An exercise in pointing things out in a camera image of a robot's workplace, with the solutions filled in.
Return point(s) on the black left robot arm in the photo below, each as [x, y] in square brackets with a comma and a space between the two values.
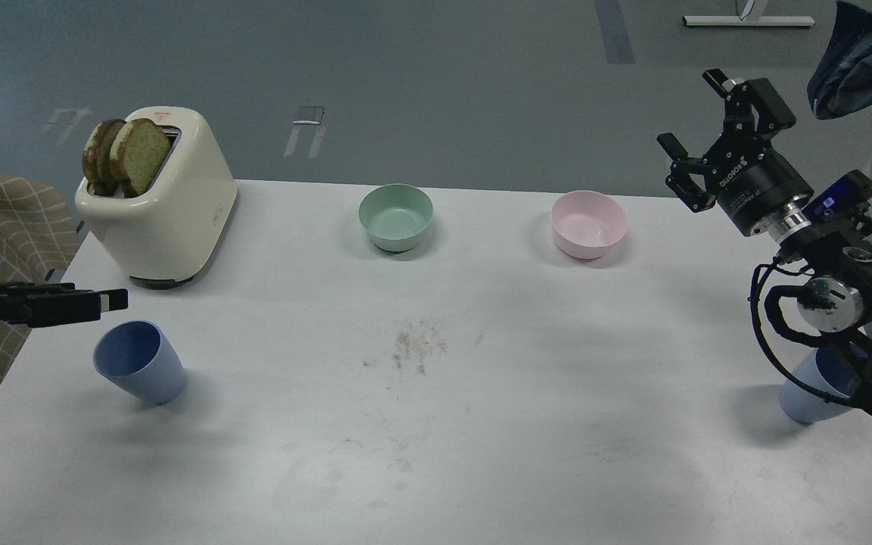
[47, 305]

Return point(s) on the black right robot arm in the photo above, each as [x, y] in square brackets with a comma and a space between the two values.
[817, 291]

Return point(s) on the pink bowl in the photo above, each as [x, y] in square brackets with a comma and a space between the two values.
[587, 225]

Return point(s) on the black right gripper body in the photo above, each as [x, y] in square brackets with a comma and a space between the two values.
[750, 186]

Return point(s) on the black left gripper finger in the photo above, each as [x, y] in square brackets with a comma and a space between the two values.
[113, 300]

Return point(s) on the cream toaster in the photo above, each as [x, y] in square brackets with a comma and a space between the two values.
[166, 236]

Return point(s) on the white stand base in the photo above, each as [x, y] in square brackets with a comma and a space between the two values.
[781, 21]

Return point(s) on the dark blue cloth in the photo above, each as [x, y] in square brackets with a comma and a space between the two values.
[842, 82]

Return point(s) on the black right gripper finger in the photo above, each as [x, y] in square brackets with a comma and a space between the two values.
[754, 112]
[680, 178]

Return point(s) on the toast slice front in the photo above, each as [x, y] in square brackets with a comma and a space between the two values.
[136, 155]

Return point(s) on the toast slice back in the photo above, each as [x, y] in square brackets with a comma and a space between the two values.
[96, 158]

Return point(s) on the toast slice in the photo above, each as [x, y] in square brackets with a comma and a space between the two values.
[96, 158]
[136, 155]

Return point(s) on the green bowl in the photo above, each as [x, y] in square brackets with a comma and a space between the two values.
[396, 217]

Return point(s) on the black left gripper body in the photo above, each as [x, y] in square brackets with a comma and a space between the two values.
[45, 305]

